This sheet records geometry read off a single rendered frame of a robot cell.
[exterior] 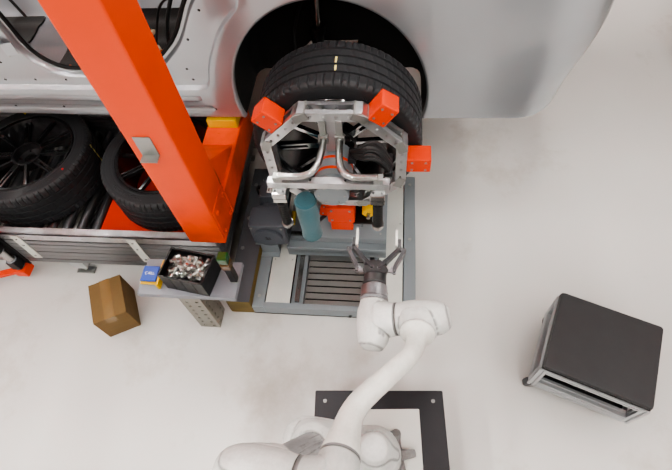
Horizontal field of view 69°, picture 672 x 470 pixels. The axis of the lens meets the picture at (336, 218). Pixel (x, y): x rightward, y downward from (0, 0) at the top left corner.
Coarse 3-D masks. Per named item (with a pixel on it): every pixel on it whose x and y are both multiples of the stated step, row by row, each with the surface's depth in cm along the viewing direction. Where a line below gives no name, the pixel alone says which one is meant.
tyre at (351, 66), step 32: (288, 64) 177; (320, 64) 170; (352, 64) 169; (384, 64) 174; (288, 96) 170; (320, 96) 169; (352, 96) 168; (416, 96) 184; (256, 128) 185; (416, 128) 178
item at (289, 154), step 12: (300, 132) 216; (312, 132) 188; (348, 132) 186; (360, 132) 185; (276, 144) 192; (288, 144) 194; (300, 144) 194; (312, 144) 193; (348, 144) 197; (360, 144) 221; (384, 144) 210; (288, 156) 204; (300, 156) 211; (312, 156) 201; (288, 168) 204; (300, 168) 207; (360, 168) 206; (372, 168) 209
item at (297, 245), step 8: (296, 216) 260; (296, 224) 257; (296, 232) 250; (296, 240) 251; (304, 240) 251; (288, 248) 248; (296, 248) 248; (304, 248) 247; (312, 248) 246; (320, 248) 246; (328, 248) 245; (336, 248) 245; (344, 248) 244; (360, 248) 246; (368, 248) 246; (376, 248) 245; (384, 248) 245; (368, 256) 248; (376, 256) 248; (384, 256) 247
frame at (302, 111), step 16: (288, 112) 171; (304, 112) 165; (320, 112) 164; (336, 112) 164; (352, 112) 163; (368, 112) 165; (288, 128) 172; (368, 128) 168; (384, 128) 168; (400, 128) 175; (272, 144) 179; (400, 144) 173; (272, 160) 187; (400, 160) 181; (400, 176) 190; (352, 192) 207; (368, 192) 205
